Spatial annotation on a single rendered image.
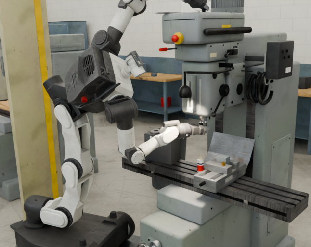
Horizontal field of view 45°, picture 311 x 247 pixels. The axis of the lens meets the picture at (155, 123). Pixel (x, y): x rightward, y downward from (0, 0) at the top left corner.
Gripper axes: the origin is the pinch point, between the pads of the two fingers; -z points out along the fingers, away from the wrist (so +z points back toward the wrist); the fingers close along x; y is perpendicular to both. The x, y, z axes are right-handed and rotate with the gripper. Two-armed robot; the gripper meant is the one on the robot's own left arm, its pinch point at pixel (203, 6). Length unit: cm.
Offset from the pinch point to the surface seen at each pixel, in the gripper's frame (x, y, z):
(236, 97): 6, -36, -45
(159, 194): -7, -109, -31
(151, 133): -38, -76, -29
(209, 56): 14.5, -26.5, -7.2
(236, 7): 2.3, 10.8, -19.6
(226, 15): 11.4, -1.3, -8.6
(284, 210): 59, -85, -56
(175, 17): 3.8, -15.9, 16.0
